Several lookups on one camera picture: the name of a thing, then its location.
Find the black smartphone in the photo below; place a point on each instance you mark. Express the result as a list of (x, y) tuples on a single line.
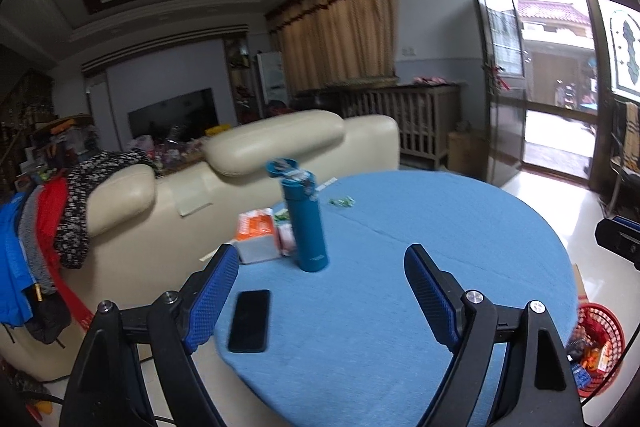
[(250, 322)]

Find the teal thermos bottle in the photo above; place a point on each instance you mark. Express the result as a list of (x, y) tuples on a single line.
[(299, 189)]

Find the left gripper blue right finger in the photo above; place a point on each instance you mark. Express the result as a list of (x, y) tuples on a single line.
[(438, 296)]

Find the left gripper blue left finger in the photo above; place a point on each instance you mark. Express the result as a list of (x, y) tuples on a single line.
[(204, 295)]

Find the orange white tissue box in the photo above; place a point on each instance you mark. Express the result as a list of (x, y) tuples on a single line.
[(256, 238)]

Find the cream leather sofa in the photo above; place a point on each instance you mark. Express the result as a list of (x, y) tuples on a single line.
[(148, 234)]

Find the red plastic waste basket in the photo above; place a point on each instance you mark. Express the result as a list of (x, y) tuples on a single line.
[(595, 349)]

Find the wooden slatted cabinet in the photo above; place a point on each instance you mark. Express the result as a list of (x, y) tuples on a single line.
[(424, 114)]

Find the black white patterned garment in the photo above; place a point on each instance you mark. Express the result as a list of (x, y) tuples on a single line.
[(71, 240)]

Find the green candy wrapper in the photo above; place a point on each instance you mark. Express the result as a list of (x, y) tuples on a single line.
[(343, 202)]

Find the beige curtain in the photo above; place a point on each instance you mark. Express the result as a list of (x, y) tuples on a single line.
[(326, 42)]

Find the black television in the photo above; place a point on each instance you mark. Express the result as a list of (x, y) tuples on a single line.
[(183, 118)]

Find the brown wooden door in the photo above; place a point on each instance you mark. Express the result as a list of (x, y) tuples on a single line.
[(505, 86)]

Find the blue jacket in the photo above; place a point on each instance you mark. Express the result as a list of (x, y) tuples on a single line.
[(15, 274)]

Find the white air conditioner unit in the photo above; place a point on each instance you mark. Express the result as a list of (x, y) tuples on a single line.
[(272, 78)]

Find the blue round tablecloth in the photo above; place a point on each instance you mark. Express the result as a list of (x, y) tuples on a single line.
[(349, 345)]

